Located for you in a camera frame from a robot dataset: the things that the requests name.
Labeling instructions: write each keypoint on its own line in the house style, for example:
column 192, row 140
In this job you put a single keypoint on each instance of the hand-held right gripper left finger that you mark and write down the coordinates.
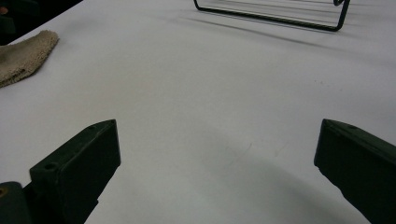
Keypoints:
column 79, row 168

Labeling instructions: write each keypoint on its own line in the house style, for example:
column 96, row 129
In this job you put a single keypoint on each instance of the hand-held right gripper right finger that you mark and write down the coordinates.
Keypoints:
column 361, row 168

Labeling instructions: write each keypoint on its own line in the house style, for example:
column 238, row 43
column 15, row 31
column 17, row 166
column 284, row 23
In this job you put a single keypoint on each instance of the beige terry towel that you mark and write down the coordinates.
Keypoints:
column 23, row 57

